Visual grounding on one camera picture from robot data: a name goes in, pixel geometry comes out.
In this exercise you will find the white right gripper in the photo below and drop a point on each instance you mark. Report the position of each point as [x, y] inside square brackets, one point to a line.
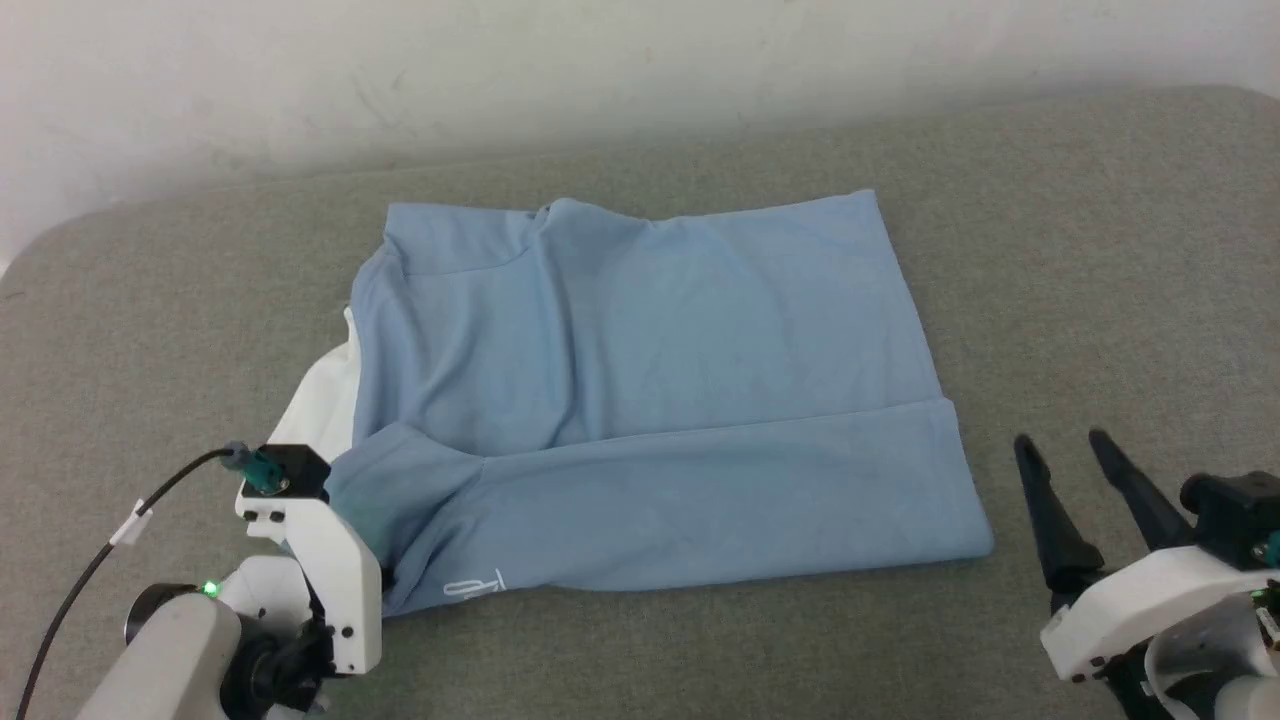
[1140, 600]

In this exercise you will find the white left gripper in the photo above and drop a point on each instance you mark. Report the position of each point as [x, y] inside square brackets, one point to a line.
[345, 590]

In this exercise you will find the light blue and white garment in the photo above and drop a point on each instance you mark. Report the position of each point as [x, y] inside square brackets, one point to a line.
[650, 400]

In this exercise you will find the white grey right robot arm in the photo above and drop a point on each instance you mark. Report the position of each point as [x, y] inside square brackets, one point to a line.
[1210, 660]

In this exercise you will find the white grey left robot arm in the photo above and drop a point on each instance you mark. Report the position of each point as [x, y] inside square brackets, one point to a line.
[190, 650]

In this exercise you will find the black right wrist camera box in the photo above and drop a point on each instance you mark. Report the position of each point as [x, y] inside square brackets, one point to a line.
[1235, 515]

